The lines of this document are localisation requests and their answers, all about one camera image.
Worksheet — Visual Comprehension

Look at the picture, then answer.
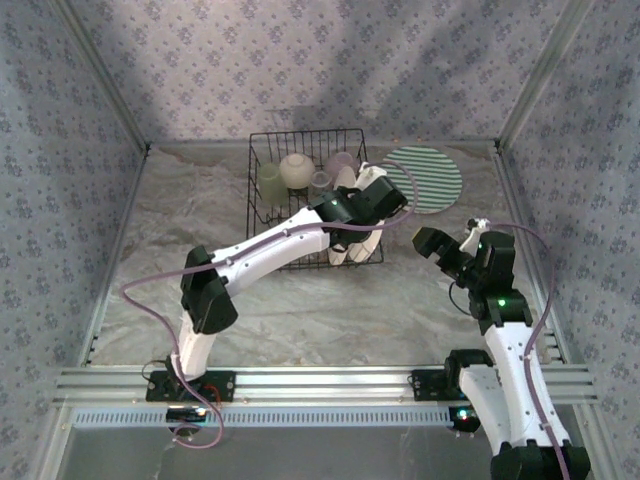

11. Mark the pink cup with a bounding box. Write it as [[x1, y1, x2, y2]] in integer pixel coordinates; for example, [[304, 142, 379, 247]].
[[324, 152, 359, 177]]

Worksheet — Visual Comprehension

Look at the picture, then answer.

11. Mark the green striped plate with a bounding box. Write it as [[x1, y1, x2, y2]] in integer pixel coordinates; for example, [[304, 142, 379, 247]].
[[382, 145, 464, 215]]

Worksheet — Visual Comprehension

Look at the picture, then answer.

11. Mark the clear plastic cup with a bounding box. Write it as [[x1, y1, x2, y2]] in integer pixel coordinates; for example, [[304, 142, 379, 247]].
[[309, 170, 335, 195]]

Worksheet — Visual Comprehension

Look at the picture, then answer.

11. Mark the cream white bowl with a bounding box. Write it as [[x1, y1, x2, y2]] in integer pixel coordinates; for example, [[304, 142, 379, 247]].
[[278, 153, 317, 190]]

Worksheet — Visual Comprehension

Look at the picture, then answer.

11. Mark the pale green cup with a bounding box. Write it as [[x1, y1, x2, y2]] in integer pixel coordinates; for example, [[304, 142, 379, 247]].
[[257, 162, 292, 205]]

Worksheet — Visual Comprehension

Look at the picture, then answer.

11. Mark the black wire dish rack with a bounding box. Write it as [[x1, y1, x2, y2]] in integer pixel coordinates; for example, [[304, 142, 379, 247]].
[[247, 128, 386, 272]]

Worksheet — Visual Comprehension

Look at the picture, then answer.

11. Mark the small circuit board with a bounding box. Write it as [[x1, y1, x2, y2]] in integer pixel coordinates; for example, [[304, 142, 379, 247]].
[[448, 405, 483, 435], [166, 406, 209, 425]]

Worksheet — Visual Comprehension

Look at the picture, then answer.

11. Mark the right gripper thin black cable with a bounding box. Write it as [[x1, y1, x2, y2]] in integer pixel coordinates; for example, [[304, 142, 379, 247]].
[[447, 280, 474, 317]]

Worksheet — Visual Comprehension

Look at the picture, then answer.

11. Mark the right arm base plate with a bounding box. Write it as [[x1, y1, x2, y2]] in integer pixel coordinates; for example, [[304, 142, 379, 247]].
[[412, 368, 503, 402]]

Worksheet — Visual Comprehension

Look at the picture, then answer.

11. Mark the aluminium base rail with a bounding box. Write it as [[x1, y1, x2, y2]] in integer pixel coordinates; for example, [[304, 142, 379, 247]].
[[53, 363, 600, 407]]

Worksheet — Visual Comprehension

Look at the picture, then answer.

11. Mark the aluminium frame post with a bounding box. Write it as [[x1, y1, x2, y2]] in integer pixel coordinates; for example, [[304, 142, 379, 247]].
[[49, 0, 152, 154], [493, 0, 599, 154]]

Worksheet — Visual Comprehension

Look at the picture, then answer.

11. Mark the slotted cable duct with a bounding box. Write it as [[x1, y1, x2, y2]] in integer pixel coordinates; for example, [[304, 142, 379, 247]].
[[69, 405, 464, 430]]

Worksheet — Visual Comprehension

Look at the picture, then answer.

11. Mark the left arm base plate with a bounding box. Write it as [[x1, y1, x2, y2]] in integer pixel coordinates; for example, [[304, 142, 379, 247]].
[[145, 369, 237, 403]]

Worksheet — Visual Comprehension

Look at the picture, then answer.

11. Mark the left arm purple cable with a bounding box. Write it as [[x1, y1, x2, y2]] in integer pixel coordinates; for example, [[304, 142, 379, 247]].
[[121, 162, 420, 449]]

